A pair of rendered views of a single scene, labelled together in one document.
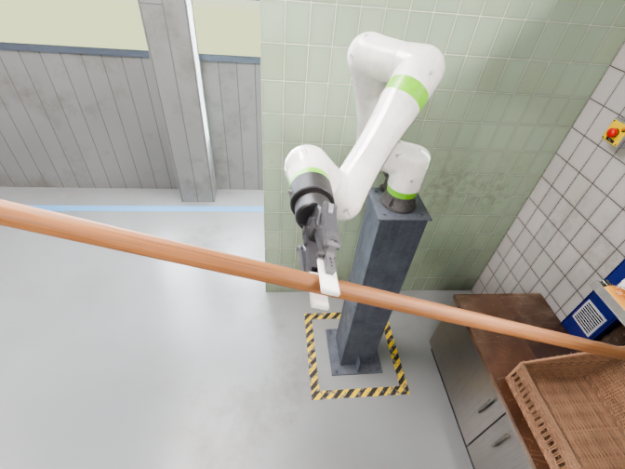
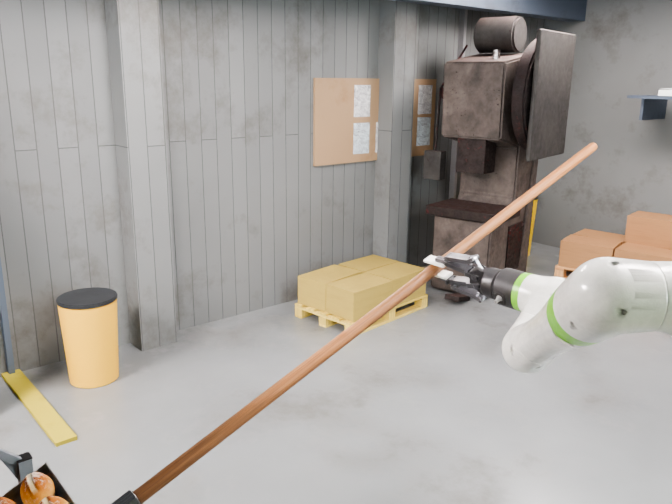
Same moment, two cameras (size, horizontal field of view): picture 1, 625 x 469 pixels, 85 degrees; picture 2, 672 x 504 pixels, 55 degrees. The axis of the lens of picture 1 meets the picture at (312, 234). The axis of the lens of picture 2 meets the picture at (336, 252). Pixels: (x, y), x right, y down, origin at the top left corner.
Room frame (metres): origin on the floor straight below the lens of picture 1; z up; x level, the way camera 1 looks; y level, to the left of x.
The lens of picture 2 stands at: (1.61, -1.11, 2.08)
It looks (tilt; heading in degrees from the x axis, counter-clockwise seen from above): 15 degrees down; 149
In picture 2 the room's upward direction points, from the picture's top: 1 degrees clockwise
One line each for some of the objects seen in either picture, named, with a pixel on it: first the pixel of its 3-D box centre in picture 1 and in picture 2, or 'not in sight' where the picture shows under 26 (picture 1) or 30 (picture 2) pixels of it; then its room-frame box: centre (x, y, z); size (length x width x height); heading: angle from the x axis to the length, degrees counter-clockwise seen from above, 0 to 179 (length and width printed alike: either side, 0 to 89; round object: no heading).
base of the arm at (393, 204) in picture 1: (396, 188); not in sight; (1.23, -0.33, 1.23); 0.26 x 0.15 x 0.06; 9
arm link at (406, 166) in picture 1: (405, 168); not in sight; (1.18, -0.33, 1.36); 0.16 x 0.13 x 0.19; 59
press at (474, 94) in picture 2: not in sight; (488, 157); (-3.02, 3.47, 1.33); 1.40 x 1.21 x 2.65; 99
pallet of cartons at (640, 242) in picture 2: not in sight; (623, 248); (-2.44, 4.95, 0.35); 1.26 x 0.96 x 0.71; 9
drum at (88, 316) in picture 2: not in sight; (91, 337); (-2.81, -0.39, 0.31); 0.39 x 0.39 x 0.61
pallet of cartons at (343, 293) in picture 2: not in sight; (363, 291); (-3.00, 2.01, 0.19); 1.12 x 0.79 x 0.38; 99
